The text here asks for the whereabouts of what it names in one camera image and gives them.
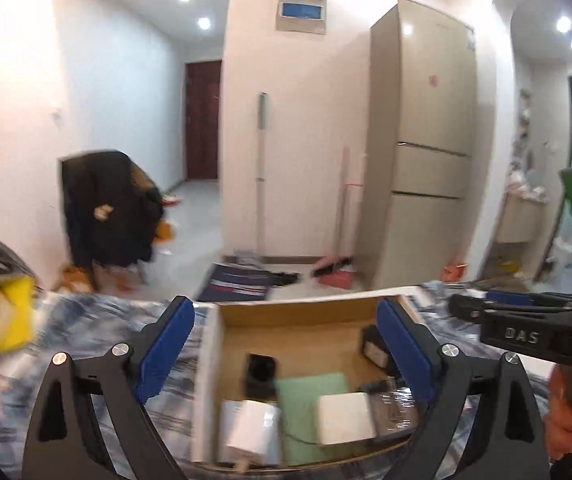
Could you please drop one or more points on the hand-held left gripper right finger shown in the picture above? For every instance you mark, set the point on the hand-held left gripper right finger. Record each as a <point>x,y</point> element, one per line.
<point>406,355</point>

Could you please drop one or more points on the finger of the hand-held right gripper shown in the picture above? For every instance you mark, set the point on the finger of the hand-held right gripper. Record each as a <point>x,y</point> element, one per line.
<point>508,296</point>
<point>466,305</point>

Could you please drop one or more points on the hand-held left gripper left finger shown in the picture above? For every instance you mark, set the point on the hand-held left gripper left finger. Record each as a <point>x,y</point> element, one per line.
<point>165,350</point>

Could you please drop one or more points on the black picture frame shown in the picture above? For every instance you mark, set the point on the black picture frame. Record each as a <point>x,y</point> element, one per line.
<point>368,339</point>

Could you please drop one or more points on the black film-wrapped item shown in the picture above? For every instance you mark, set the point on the black film-wrapped item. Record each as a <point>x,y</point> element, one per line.
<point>393,412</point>

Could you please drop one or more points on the white box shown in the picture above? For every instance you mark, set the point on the white box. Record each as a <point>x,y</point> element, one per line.
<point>344,417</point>

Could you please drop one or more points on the small black box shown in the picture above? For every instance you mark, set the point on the small black box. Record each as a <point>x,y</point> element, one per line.
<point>261,372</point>

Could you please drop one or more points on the cardboard box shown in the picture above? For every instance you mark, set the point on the cardboard box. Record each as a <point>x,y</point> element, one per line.
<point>296,335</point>

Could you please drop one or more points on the pale plastic-wrapped packet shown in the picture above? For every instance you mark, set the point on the pale plastic-wrapped packet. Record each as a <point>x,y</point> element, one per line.
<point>251,430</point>

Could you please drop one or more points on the green cloth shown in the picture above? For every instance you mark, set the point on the green cloth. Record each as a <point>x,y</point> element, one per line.
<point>301,410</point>

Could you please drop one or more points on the red bag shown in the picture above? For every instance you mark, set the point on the red bag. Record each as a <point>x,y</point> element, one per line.
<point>453,270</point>

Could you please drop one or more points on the blue plaid blanket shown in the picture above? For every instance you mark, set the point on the blue plaid blanket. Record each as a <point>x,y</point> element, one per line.
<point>90,320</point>

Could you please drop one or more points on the cluttered cabinet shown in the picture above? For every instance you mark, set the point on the cluttered cabinet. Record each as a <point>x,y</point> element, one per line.
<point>521,215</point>

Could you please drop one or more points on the dark blue striped rug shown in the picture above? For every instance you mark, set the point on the dark blue striped rug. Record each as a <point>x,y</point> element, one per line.
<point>236,282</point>

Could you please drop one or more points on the red dustpan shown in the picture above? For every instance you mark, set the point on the red dustpan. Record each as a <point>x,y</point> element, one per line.
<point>338,277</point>

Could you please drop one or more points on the orange cloth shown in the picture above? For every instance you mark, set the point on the orange cloth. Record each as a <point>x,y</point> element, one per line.
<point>73,278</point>

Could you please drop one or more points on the orange bag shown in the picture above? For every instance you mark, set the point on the orange bag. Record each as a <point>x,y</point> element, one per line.
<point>165,230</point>

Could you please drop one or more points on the black floor item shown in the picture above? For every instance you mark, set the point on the black floor item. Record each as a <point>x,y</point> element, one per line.
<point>283,278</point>

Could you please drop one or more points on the black jacket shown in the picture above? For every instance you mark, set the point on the black jacket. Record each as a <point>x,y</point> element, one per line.
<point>105,210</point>

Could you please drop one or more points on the beige refrigerator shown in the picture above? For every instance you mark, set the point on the beige refrigerator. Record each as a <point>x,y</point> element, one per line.
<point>426,150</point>

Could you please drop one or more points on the red broom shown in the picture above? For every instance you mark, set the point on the red broom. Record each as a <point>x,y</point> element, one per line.
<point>344,200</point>

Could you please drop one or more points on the plastic bag with yellow packets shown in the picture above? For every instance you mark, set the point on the plastic bag with yellow packets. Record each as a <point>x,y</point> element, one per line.
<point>8,310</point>

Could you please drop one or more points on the dark red door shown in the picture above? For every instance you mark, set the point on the dark red door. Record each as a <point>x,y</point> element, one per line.
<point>203,120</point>

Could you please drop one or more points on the grey electrical panel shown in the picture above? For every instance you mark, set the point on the grey electrical panel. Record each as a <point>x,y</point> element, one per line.
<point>302,5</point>

